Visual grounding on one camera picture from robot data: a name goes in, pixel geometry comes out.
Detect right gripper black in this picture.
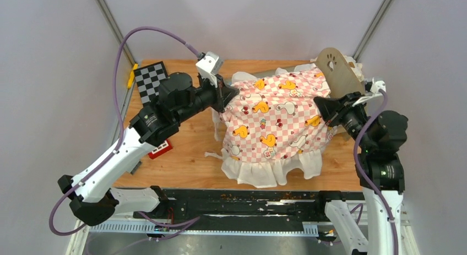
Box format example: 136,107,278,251
314,90,375,150

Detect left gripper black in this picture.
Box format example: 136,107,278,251
175,72,240,123

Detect wooden pet bed striped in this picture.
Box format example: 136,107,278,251
233,47,367,141

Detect pink checkered duck cushion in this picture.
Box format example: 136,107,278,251
205,64,336,188

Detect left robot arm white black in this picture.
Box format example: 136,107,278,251
58,72,240,226

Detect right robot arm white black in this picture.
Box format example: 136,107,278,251
313,90,408,254

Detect cream pillow brown spots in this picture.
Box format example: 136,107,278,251
310,55,366,83

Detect black grey chessboard box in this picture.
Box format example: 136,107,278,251
134,61,168,106

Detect red white window brick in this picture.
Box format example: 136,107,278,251
148,139,173,159

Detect blue green grey block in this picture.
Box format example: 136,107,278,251
129,161,142,175

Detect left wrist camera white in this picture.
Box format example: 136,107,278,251
196,51,224,88

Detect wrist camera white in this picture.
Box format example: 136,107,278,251
196,51,224,88
352,77,386,107

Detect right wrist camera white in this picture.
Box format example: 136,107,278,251
352,77,386,107

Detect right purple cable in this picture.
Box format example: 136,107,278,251
321,89,400,255

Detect purple cable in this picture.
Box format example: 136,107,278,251
321,89,400,255
49,26,205,241

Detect yellow clip on frame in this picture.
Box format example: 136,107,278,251
127,63,139,89

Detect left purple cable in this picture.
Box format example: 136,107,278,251
49,26,205,241

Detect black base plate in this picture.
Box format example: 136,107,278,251
99,187,362,233

